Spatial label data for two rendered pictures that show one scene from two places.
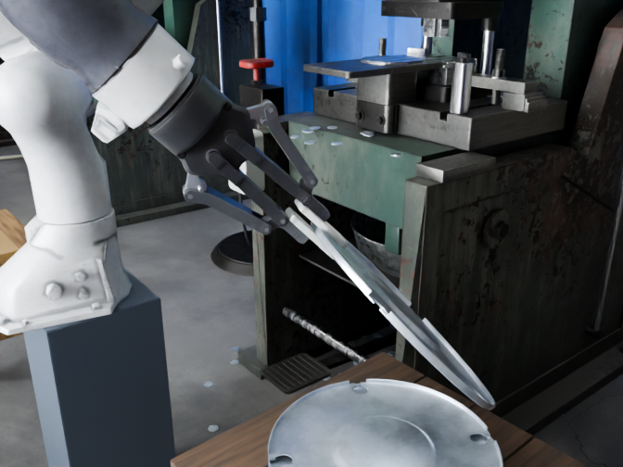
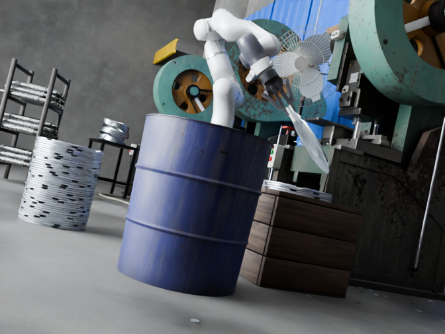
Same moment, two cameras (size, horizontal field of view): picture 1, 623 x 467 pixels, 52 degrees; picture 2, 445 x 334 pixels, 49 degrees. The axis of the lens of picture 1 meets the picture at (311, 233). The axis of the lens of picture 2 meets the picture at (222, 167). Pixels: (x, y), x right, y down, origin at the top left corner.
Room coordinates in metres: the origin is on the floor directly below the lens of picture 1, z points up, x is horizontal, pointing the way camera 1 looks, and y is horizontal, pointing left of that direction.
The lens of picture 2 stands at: (-1.35, -0.31, 0.30)
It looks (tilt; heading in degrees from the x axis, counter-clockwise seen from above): 3 degrees up; 15
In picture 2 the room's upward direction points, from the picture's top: 13 degrees clockwise
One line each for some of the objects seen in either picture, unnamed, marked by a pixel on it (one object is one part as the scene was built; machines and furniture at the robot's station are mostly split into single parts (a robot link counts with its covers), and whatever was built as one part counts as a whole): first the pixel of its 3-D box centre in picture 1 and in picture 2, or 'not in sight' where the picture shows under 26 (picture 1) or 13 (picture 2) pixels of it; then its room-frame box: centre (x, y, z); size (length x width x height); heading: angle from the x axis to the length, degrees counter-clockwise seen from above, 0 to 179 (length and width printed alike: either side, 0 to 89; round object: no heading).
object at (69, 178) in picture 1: (52, 139); (223, 105); (0.91, 0.37, 0.71); 0.18 x 0.11 x 0.25; 175
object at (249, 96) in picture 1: (262, 123); (285, 150); (1.48, 0.11, 0.62); 0.10 x 0.06 x 0.20; 38
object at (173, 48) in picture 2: not in sight; (189, 59); (6.51, 2.87, 2.44); 1.25 x 0.92 x 0.27; 38
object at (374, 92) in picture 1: (373, 95); (327, 135); (1.27, -0.12, 0.72); 0.25 x 0.14 x 0.14; 128
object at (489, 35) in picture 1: (488, 45); not in sight; (1.35, -0.36, 0.81); 0.02 x 0.02 x 0.14
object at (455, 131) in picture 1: (432, 107); (351, 150); (1.38, -0.26, 0.68); 0.45 x 0.30 x 0.06; 38
